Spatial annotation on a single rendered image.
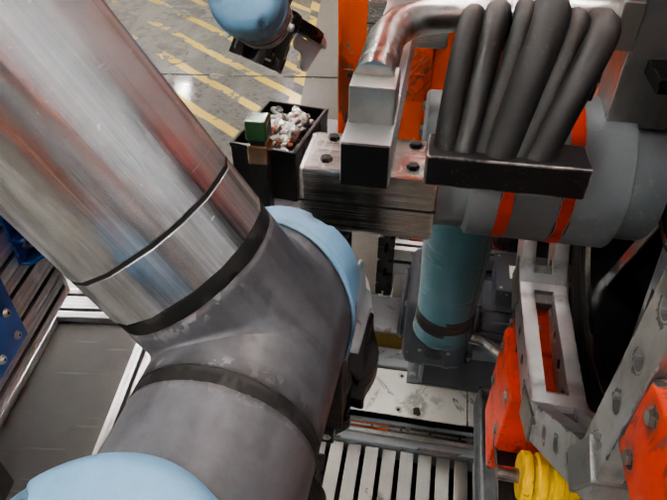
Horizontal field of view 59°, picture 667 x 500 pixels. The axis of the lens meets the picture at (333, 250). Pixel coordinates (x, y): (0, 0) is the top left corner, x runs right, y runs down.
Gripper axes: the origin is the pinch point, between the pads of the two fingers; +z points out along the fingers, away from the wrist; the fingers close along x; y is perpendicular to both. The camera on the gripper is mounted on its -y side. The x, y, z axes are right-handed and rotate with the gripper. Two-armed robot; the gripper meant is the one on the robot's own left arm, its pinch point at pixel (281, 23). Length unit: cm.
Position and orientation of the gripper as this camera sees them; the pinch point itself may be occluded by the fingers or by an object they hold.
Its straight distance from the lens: 97.1
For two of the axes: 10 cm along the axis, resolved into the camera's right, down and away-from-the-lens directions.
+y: -3.8, 9.0, 2.2
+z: -0.1, -2.4, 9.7
